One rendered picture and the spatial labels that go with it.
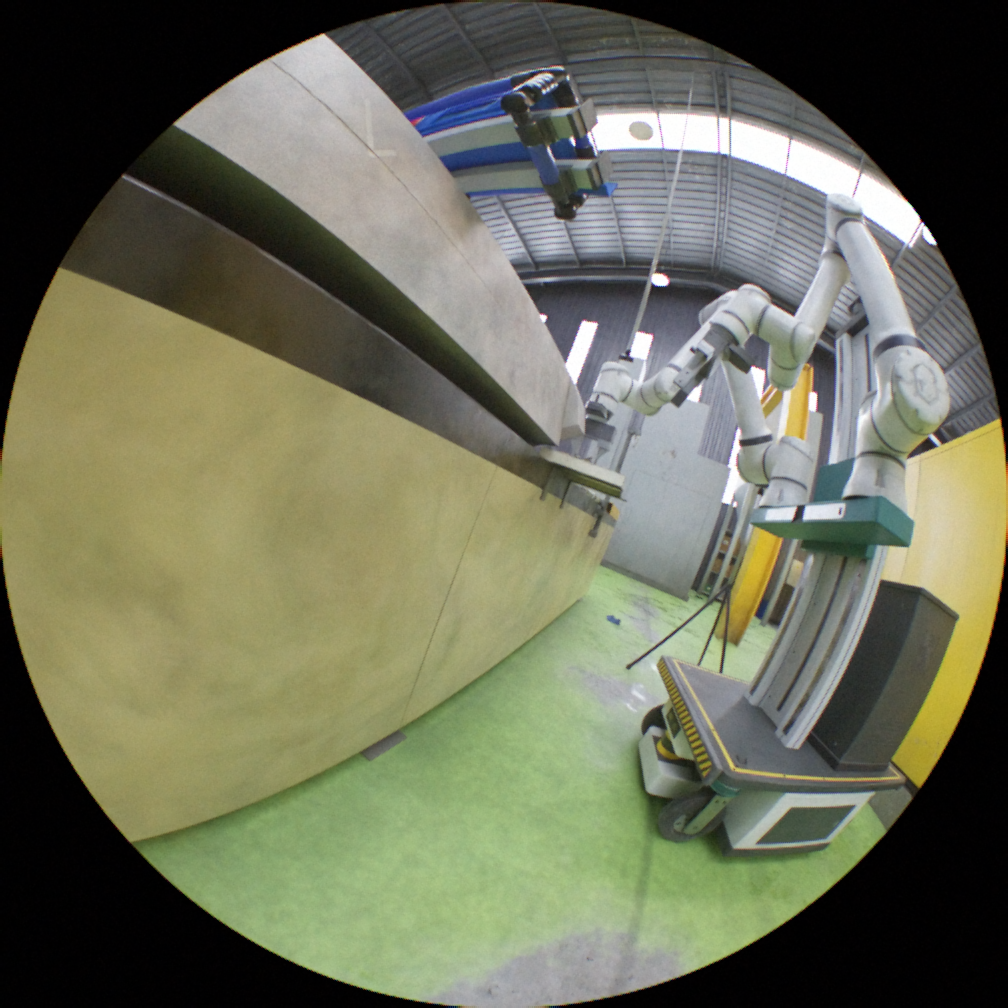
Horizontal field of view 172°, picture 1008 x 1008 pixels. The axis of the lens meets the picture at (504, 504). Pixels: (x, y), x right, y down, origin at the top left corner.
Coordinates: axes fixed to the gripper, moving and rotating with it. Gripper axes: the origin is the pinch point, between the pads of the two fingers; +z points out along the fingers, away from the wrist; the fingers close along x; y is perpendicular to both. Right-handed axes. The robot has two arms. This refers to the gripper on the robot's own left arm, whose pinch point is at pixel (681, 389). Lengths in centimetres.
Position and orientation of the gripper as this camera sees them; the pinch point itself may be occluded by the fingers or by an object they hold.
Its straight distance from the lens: 76.6
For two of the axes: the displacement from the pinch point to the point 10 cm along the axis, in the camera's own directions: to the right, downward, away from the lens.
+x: -4.3, 0.0, -9.0
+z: -6.3, 7.2, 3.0
